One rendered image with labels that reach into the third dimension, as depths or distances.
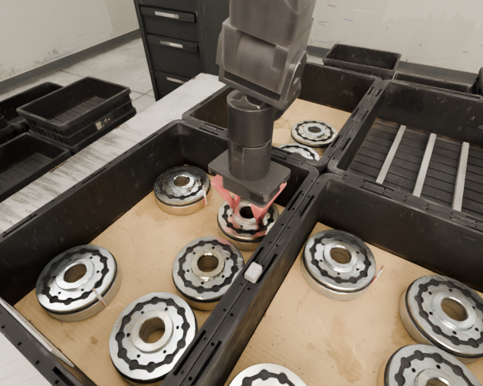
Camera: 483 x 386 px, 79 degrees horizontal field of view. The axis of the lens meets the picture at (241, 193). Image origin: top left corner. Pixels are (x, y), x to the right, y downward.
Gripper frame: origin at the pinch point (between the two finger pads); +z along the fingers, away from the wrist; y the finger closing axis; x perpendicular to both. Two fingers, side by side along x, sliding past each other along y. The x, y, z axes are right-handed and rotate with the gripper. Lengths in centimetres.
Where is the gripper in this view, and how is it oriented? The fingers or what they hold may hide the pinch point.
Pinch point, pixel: (247, 210)
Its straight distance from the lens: 47.4
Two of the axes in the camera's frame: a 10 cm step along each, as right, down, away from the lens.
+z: -0.1, 7.1, 7.1
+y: -8.1, -4.2, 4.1
